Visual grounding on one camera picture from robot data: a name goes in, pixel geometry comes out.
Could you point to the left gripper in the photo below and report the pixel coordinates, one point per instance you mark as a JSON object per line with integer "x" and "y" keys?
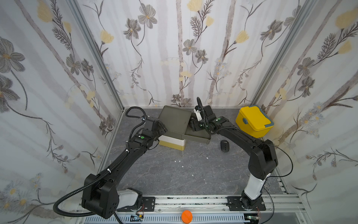
{"x": 162, "y": 128}

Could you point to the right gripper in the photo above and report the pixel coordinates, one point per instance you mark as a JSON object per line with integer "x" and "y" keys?
{"x": 193, "y": 124}

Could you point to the olive top drawer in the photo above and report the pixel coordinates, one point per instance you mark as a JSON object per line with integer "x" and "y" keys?
{"x": 200, "y": 136}

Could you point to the black computer mouse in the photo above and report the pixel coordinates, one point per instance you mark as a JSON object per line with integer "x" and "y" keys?
{"x": 225, "y": 147}

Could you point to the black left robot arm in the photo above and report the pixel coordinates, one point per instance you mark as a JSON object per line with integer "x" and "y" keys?
{"x": 101, "y": 197}

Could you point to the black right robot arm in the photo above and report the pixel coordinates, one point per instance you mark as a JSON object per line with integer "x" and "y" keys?
{"x": 262, "y": 154}

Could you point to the yellow lidded container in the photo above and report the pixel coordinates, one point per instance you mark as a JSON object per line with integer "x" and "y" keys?
{"x": 254, "y": 121}

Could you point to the orange round button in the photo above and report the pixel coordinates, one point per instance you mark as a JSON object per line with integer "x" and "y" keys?
{"x": 186, "y": 217}

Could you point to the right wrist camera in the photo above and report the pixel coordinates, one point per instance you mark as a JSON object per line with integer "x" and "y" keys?
{"x": 198, "y": 115}

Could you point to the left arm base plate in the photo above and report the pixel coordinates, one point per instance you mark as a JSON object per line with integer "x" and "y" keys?
{"x": 147, "y": 205}

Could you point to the aluminium front rail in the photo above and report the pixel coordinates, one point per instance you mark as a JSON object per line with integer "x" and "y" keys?
{"x": 280, "y": 209}

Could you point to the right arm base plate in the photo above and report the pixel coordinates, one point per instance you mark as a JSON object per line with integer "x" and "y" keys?
{"x": 245, "y": 204}

